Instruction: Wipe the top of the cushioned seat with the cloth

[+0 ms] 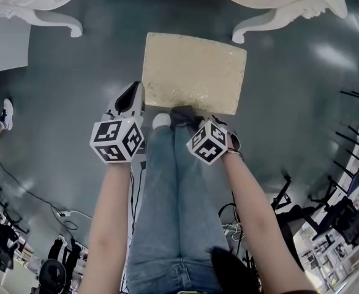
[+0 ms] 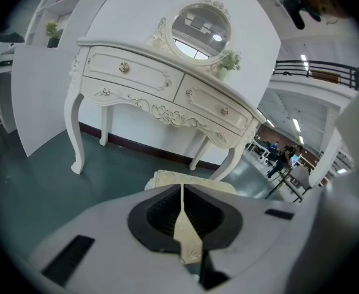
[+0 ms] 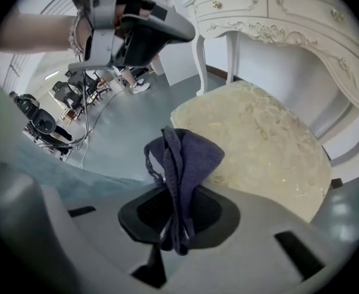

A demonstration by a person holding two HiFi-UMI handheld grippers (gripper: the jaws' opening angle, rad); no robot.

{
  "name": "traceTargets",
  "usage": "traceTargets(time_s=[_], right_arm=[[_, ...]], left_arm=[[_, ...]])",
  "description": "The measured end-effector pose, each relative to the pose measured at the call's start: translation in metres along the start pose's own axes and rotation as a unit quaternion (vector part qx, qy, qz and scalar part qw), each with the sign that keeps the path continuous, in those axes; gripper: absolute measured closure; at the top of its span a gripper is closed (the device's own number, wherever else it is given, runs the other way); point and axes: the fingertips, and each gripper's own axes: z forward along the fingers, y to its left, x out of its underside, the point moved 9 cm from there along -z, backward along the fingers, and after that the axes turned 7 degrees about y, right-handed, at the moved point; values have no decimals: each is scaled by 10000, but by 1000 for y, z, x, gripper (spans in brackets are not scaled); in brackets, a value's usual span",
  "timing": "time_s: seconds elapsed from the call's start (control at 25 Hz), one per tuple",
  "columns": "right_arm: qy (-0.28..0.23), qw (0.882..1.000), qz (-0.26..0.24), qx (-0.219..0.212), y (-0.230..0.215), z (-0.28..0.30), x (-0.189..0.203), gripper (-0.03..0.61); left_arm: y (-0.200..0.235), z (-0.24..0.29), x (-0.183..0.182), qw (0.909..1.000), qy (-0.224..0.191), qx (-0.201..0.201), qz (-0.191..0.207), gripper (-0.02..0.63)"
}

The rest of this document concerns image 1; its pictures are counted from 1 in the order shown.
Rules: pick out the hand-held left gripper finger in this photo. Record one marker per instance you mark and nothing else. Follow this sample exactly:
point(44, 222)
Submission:
point(112, 105)
point(141, 103)

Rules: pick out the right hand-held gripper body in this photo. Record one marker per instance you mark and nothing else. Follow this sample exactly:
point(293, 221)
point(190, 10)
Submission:
point(210, 142)

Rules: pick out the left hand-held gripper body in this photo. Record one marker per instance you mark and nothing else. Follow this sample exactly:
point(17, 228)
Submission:
point(109, 136)

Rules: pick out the dark blue cloth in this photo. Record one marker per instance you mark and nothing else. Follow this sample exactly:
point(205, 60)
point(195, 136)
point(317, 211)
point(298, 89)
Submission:
point(184, 115)

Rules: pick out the cream upholstered stool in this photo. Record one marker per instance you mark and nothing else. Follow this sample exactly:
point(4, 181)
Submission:
point(194, 72)

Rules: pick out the person's right forearm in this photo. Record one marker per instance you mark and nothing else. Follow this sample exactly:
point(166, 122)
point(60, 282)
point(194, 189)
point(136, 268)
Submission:
point(259, 210)

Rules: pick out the person's left forearm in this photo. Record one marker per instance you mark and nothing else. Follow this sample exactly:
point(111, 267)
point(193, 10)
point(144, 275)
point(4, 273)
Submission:
point(109, 225)

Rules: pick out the thin wrist band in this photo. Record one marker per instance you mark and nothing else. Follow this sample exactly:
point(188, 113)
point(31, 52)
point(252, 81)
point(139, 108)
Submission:
point(234, 152)

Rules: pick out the person's left white shoe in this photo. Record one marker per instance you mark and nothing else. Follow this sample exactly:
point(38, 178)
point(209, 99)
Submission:
point(161, 120)

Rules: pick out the person's blue jeans legs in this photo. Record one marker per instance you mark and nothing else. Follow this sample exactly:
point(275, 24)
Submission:
point(173, 210)

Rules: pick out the white power strip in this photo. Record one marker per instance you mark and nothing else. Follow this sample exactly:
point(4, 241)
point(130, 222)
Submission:
point(231, 229)

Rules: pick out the white cabinet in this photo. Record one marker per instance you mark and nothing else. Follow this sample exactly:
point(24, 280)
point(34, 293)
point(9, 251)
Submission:
point(5, 47)

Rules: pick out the black office chair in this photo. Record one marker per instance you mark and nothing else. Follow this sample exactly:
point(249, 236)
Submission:
point(348, 222)

